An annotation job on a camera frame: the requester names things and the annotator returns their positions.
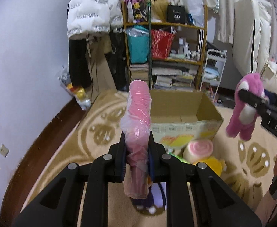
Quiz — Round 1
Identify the magenta plush bear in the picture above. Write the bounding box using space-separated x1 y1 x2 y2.
226 73 269 141

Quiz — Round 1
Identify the yellow plush toy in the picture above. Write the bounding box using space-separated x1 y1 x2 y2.
194 156 226 176

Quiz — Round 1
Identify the pink towel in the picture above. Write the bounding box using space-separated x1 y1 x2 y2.
120 80 152 199

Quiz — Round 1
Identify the purple white plush doll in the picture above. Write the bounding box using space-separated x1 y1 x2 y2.
131 182 167 216

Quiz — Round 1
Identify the pink swirl roll plush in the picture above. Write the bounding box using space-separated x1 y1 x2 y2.
183 139 213 164

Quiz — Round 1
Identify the plastic bag with yellow toys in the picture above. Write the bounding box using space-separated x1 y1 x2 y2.
58 67 91 111

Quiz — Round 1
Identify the white rolling cart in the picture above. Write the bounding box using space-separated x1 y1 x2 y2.
199 49 227 103

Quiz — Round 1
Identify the open cardboard box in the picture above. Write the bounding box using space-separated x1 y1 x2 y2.
150 90 223 150

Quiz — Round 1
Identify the beige trench coat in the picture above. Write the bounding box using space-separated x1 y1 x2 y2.
86 35 116 103

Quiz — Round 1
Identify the cream folded mattress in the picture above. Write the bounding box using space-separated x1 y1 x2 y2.
232 0 272 76

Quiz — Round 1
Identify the black hanging garment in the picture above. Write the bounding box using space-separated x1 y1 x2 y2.
69 39 92 89

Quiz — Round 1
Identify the left stack of books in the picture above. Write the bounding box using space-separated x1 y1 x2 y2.
129 63 149 83

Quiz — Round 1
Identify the right pile of books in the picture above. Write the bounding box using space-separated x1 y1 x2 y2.
151 61 199 92

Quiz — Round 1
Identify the wooden bookshelf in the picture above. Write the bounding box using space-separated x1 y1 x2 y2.
121 0 208 93

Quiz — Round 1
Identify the red patterned gift bag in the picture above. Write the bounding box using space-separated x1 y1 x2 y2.
151 29 175 59

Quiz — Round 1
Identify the white plastic package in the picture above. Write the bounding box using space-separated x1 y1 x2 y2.
187 0 204 27

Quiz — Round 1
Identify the teal bag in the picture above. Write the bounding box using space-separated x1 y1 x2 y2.
126 25 149 64

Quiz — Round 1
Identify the black box marked 40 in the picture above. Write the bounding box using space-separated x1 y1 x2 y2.
167 5 185 24

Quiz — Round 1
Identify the blonde wig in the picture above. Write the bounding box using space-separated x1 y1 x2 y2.
150 0 169 22

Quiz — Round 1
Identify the black pink cartoon bag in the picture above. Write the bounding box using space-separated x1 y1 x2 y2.
124 0 148 24

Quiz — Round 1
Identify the green pole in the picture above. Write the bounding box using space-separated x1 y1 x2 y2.
147 0 152 90

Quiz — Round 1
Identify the white puffer jacket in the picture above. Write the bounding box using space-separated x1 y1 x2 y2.
67 0 123 40

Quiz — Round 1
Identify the upper wall socket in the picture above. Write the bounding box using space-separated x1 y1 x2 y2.
0 144 9 158

